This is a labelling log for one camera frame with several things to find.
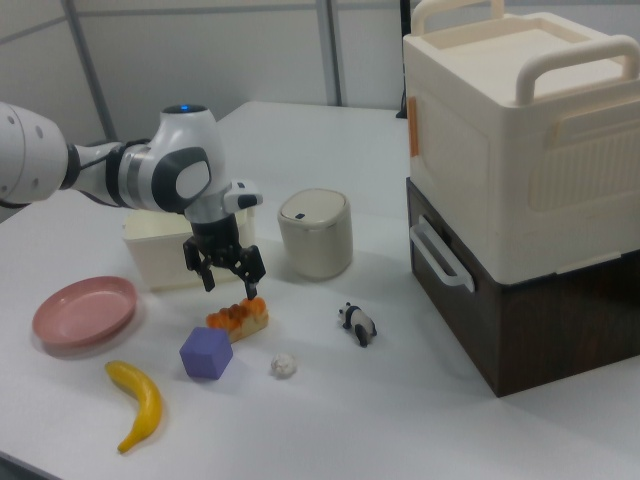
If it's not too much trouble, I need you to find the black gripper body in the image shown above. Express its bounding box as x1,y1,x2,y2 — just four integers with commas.
188,212,242,269

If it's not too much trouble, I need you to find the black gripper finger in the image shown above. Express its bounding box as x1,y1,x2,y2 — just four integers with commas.
182,238,217,293
230,243,267,302

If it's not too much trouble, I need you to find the orange glazed bread loaf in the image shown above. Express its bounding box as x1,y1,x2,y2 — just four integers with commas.
206,296,270,345

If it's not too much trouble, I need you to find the pink plate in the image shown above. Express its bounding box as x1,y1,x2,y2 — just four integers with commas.
31,275,139,350

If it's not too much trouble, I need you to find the cream open plastic box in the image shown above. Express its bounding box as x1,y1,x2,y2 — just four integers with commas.
122,207,257,293

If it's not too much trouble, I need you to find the cream lidded trash bin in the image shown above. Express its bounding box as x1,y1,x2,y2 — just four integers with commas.
277,188,354,280

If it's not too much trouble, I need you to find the purple cube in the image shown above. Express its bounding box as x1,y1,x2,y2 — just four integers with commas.
178,326,235,382

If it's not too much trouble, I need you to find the crumpled white paper ball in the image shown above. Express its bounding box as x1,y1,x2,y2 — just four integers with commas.
269,352,298,380

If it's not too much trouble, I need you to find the panda toy figure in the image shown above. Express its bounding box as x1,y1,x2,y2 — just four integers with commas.
337,301,379,348

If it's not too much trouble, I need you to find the yellow banana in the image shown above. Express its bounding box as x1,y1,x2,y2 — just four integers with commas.
103,360,164,455

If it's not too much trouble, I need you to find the cream storage box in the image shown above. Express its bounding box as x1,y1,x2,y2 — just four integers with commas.
402,0,640,286

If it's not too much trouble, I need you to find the white drawer handle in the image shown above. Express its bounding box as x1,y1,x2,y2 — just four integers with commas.
408,213,476,293

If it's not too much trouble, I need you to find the copper strip handle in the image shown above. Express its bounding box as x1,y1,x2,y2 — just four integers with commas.
406,96,420,159

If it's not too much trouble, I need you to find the cream box carrying handle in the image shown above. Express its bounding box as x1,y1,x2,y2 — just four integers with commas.
410,0,505,32
516,33,640,107

